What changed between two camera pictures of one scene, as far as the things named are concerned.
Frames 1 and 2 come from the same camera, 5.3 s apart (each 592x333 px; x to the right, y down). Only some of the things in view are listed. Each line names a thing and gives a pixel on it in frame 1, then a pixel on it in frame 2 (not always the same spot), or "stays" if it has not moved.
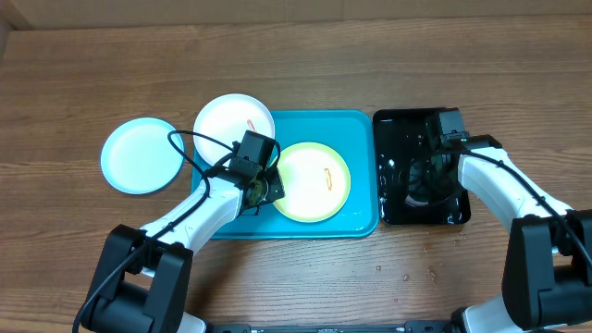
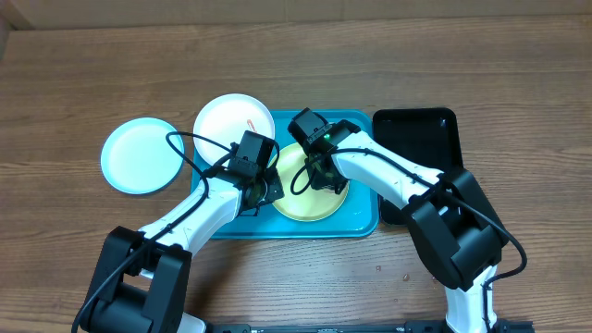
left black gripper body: (271, 187) stays
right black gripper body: (428, 182) → (326, 179)
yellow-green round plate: (315, 181) stays
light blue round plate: (139, 158) stays
